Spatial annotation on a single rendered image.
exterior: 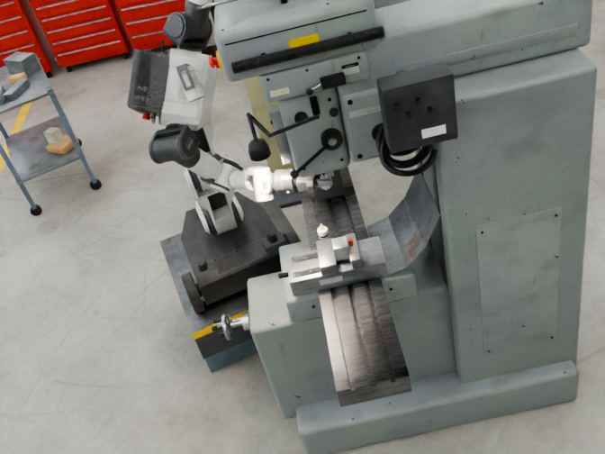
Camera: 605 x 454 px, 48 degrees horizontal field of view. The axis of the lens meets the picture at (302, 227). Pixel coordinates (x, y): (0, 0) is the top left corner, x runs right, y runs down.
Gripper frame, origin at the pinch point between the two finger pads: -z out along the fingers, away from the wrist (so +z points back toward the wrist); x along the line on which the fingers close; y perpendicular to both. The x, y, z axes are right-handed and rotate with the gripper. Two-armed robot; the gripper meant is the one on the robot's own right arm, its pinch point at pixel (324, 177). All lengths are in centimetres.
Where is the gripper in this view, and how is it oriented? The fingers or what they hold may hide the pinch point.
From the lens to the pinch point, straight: 245.4
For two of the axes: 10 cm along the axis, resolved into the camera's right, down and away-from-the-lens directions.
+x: 1.3, -6.5, 7.5
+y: 1.9, 7.6, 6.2
